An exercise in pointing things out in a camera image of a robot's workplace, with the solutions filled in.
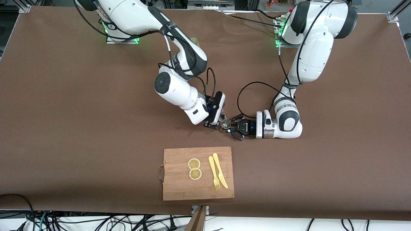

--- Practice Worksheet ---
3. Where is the steel jigger cup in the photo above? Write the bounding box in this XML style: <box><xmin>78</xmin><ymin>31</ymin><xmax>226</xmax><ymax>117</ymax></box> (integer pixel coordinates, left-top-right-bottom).
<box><xmin>219</xmin><ymin>119</ymin><xmax>233</xmax><ymax>134</ymax></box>

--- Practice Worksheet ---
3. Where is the yellow plastic knife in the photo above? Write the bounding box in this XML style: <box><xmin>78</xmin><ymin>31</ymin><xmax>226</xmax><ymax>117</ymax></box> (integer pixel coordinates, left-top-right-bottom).
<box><xmin>212</xmin><ymin>153</ymin><xmax>229</xmax><ymax>189</ymax></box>

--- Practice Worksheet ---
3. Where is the yellow plastic fork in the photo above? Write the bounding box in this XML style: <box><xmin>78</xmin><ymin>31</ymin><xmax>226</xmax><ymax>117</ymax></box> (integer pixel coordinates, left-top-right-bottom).
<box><xmin>208</xmin><ymin>156</ymin><xmax>221</xmax><ymax>190</ymax></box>

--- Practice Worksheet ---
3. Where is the wooden cutting board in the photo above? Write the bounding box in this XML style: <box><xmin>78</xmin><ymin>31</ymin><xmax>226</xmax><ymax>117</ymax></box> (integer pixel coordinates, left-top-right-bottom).
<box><xmin>159</xmin><ymin>146</ymin><xmax>235</xmax><ymax>201</ymax></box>

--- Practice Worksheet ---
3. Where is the wooden beam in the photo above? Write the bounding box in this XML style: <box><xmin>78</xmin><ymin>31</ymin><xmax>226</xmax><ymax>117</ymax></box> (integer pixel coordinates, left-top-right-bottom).
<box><xmin>185</xmin><ymin>205</ymin><xmax>207</xmax><ymax>231</ymax></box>

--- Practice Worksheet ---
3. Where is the grey power strip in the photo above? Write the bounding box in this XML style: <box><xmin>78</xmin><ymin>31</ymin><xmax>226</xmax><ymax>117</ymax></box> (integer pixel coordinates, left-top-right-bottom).
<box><xmin>187</xmin><ymin>0</ymin><xmax>235</xmax><ymax>10</ymax></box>

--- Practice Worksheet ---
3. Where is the brown table cover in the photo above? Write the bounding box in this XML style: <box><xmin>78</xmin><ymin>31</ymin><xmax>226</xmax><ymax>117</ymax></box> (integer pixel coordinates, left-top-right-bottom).
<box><xmin>0</xmin><ymin>6</ymin><xmax>411</xmax><ymax>222</ymax></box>

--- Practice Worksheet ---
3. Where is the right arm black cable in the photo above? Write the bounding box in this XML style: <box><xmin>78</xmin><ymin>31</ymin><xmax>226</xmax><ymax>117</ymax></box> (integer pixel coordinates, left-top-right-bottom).
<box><xmin>73</xmin><ymin>0</ymin><xmax>216</xmax><ymax>100</ymax></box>

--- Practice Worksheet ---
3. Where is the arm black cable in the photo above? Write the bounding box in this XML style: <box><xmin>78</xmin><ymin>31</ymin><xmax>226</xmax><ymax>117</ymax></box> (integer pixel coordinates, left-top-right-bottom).
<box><xmin>237</xmin><ymin>0</ymin><xmax>331</xmax><ymax>119</ymax></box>
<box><xmin>73</xmin><ymin>0</ymin><xmax>216</xmax><ymax>100</ymax></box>

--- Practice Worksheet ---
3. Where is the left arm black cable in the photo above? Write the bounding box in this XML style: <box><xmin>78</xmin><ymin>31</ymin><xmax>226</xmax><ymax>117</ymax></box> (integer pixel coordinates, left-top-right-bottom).
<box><xmin>237</xmin><ymin>0</ymin><xmax>331</xmax><ymax>119</ymax></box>

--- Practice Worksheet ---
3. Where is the small metal bracket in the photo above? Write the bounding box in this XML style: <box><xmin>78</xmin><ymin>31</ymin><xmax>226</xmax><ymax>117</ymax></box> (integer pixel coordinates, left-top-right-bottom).
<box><xmin>191</xmin><ymin>205</ymin><xmax>210</xmax><ymax>215</ymax></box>

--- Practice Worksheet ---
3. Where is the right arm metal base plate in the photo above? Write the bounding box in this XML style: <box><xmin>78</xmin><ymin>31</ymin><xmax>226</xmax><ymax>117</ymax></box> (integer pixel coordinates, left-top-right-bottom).
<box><xmin>106</xmin><ymin>32</ymin><xmax>140</xmax><ymax>44</ymax></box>

